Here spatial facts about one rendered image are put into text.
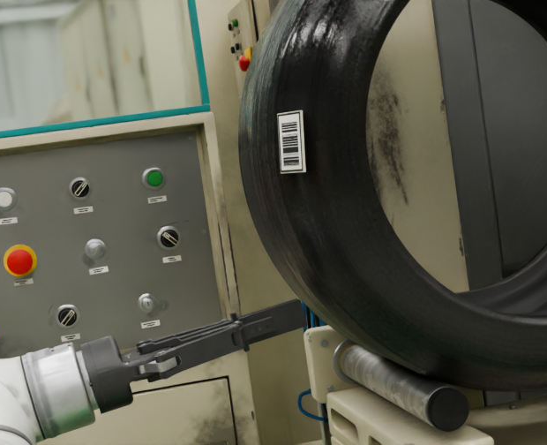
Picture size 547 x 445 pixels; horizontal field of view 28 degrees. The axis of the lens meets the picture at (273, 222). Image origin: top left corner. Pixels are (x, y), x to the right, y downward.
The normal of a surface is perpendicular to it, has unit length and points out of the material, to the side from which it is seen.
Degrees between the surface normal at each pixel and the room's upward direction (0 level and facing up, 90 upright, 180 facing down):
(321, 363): 90
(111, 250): 90
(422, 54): 90
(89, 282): 90
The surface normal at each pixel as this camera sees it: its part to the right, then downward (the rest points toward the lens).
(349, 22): 0.04, -0.06
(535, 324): 0.19, 0.21
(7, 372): 0.07, -0.82
